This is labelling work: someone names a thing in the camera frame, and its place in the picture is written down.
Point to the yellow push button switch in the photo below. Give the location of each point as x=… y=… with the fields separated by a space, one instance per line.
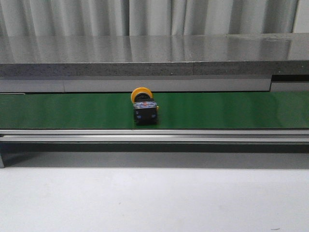
x=144 y=107

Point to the green conveyor belt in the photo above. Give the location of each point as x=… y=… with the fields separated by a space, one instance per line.
x=177 y=110

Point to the grey stone counter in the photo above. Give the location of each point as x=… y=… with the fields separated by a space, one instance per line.
x=189 y=63

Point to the white curtain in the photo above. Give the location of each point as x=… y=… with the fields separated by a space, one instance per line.
x=145 y=17

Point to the aluminium conveyor frame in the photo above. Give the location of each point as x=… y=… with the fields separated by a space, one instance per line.
x=146 y=146

